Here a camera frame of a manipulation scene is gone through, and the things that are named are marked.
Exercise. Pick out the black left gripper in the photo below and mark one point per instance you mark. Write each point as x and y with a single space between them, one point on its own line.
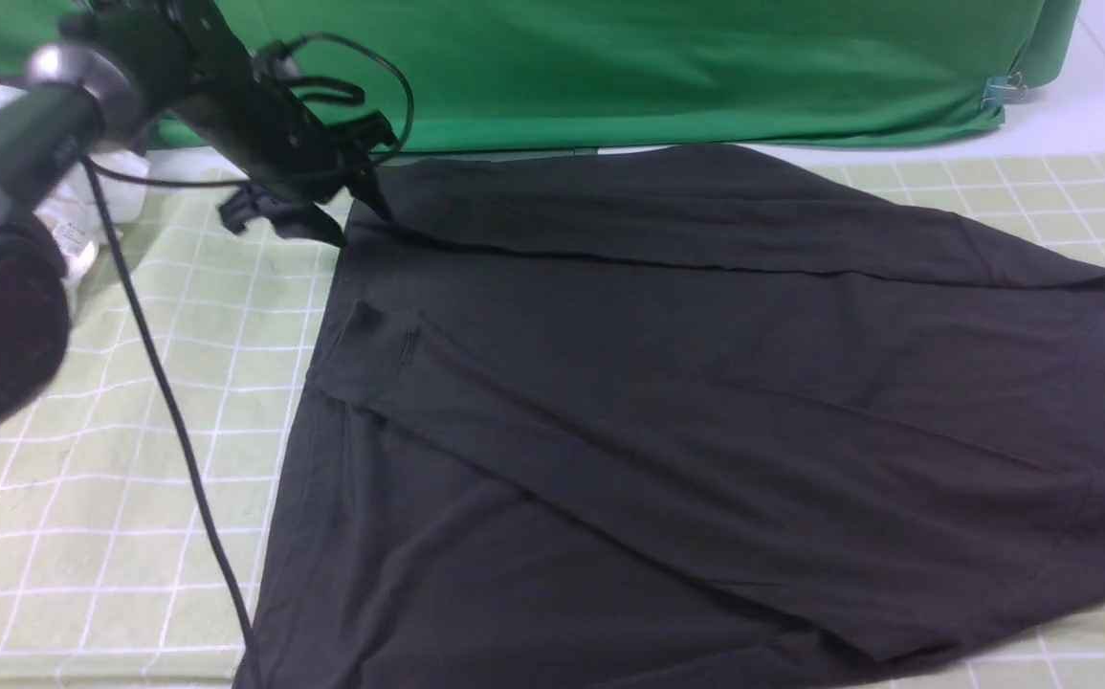
294 163

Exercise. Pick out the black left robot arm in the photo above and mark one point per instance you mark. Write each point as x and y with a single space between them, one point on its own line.
116 70

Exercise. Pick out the green backdrop cloth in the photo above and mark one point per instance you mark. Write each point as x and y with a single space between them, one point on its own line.
499 75

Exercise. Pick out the white crumpled cloth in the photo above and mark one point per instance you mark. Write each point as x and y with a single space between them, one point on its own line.
71 214

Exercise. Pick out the green checkered mat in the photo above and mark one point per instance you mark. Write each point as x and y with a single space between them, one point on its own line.
106 577

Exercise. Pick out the teal binder clip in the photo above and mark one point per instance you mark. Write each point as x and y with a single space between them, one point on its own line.
999 91

